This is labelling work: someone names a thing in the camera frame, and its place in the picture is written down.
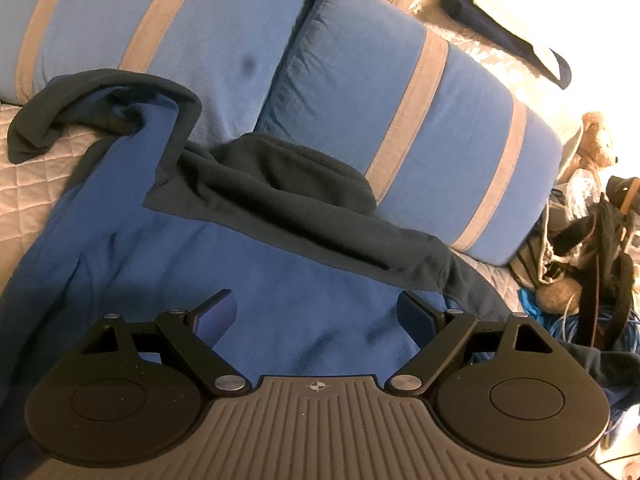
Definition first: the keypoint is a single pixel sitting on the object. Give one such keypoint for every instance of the blue pillow with grey stripes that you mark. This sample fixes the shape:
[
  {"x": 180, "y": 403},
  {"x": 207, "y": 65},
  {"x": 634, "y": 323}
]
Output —
[
  {"x": 100, "y": 20},
  {"x": 350, "y": 85}
]

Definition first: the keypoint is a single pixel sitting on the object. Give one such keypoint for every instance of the blue and navy fleece hoodie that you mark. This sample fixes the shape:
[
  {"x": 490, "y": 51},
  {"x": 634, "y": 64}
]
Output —
[{"x": 300, "y": 300}]

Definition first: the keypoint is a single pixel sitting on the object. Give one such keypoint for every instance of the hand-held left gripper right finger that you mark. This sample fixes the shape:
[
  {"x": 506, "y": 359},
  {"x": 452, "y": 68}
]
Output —
[{"x": 416, "y": 317}]

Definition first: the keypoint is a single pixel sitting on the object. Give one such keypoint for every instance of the brown teddy bear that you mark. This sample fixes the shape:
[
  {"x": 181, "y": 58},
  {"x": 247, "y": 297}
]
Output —
[{"x": 595, "y": 135}]

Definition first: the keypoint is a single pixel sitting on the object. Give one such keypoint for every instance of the navy garment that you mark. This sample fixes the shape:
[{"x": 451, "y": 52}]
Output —
[{"x": 475, "y": 5}]

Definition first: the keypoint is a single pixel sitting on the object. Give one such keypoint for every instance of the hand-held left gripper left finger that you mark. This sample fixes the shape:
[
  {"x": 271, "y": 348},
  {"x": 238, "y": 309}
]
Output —
[{"x": 217, "y": 317}]

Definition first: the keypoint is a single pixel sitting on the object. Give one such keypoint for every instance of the brown plush toy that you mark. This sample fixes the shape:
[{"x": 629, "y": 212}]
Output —
[{"x": 557, "y": 292}]

